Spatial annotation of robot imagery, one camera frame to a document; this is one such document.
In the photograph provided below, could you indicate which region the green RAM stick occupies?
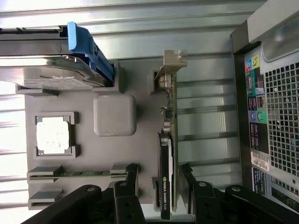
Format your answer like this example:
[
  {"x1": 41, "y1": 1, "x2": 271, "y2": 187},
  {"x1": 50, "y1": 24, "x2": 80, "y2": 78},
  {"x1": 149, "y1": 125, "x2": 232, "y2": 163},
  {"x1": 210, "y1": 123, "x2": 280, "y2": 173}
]
[{"x1": 29, "y1": 169, "x2": 128, "y2": 180}]

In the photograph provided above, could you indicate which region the grey parts rack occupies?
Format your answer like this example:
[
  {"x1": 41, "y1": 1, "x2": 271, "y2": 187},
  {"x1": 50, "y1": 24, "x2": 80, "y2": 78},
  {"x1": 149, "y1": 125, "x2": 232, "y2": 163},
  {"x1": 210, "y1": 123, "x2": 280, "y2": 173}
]
[{"x1": 15, "y1": 59, "x2": 178, "y2": 217}]

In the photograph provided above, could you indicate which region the silver CPU chip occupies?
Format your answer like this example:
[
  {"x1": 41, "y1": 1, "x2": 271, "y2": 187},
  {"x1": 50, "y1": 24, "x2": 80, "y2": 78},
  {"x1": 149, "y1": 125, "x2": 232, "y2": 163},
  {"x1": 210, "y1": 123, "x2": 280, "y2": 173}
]
[{"x1": 36, "y1": 116, "x2": 71, "y2": 154}]

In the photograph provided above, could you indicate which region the open black PC case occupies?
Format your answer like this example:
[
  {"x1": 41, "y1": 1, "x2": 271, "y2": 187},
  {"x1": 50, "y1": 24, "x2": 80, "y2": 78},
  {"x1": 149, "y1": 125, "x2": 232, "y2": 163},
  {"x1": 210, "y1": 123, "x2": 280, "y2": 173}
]
[{"x1": 230, "y1": 0, "x2": 299, "y2": 206}]

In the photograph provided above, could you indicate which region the hard disk in blue caddy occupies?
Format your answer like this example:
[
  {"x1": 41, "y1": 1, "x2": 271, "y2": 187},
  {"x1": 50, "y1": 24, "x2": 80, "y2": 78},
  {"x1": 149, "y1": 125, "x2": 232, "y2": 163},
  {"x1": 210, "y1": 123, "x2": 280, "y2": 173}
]
[{"x1": 0, "y1": 21, "x2": 115, "y2": 91}]

